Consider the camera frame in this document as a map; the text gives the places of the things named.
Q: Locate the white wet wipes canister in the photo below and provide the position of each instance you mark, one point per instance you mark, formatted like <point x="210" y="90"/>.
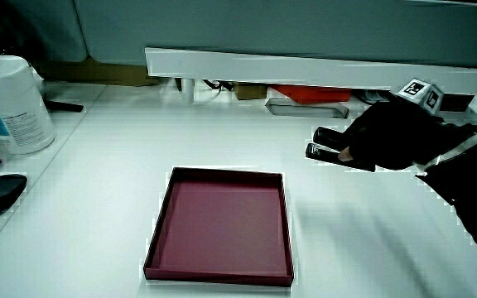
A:
<point x="13" y="103"/>

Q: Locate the white desk shelf riser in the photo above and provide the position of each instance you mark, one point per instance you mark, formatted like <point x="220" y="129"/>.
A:
<point x="304" y="70"/>

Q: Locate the orange flat box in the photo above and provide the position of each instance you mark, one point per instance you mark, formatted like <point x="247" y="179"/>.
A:
<point x="313" y="93"/>

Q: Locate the maroon shallow tray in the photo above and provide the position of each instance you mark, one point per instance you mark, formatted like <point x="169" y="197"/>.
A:
<point x="222" y="223"/>

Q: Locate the brown cardboard box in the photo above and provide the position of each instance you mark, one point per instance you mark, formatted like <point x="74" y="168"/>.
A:
<point x="93" y="72"/>

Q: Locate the person's right forearm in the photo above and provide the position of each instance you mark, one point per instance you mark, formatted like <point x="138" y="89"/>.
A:
<point x="476" y="186"/>

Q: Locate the black pen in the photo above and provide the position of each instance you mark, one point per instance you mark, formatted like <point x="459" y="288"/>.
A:
<point x="62" y="106"/>

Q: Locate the grey partition panel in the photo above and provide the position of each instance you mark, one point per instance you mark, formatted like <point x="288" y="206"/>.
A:
<point x="263" y="27"/>

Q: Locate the person's right hand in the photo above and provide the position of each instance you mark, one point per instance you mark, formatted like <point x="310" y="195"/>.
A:
<point x="391" y="132"/>

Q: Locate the small brown box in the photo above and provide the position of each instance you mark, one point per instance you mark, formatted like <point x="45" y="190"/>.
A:
<point x="250" y="91"/>

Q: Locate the clear plastic tray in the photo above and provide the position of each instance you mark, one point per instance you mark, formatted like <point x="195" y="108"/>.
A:
<point x="304" y="108"/>

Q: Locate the white desk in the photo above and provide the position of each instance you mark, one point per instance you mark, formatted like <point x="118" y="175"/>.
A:
<point x="238" y="136"/>

